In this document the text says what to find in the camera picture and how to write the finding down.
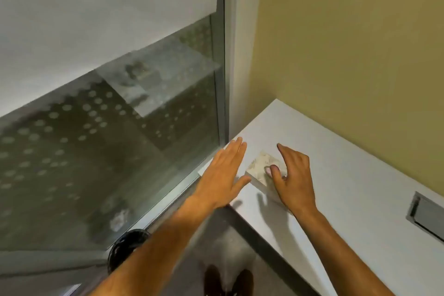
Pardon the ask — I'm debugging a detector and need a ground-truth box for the person's right hand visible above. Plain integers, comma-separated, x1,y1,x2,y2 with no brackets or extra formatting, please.
265,143,318,216

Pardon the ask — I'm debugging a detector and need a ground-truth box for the person's left hand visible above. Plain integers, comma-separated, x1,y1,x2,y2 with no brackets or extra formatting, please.
188,137,252,210

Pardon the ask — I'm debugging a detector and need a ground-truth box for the white marbled tissue box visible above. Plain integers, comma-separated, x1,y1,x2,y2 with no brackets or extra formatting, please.
244,150,296,216

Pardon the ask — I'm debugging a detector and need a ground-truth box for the person's right forearm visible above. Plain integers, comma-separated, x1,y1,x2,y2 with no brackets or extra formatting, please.
291,207,397,296

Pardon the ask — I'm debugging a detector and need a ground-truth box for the person's left forearm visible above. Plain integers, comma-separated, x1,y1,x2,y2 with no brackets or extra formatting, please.
89,198,229,296

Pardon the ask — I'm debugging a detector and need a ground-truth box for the person's dark right shoe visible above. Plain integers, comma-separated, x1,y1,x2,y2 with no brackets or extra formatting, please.
232,269,254,296

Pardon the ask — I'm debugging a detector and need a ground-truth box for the person's dark shoe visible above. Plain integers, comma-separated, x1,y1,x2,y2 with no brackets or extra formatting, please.
203,264,223,296
232,269,254,296

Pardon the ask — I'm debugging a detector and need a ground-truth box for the person's dark left shoe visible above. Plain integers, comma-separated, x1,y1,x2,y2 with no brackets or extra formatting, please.
203,264,223,296

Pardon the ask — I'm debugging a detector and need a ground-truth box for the black round bin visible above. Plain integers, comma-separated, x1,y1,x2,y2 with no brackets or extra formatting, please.
107,229,152,276

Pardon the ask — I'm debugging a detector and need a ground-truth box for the dotted glass window pane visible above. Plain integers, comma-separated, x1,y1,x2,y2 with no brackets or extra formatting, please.
0,15,222,252

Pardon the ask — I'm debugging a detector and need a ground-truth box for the white roller blind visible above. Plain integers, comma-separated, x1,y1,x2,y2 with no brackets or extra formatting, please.
0,0,223,119

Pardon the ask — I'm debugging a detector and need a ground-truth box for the grey metal window frame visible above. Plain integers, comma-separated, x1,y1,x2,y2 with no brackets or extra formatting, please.
0,0,238,277

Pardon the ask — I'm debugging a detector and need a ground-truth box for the grey metal desk cable hatch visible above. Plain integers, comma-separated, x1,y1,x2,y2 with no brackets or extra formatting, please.
405,191,444,243

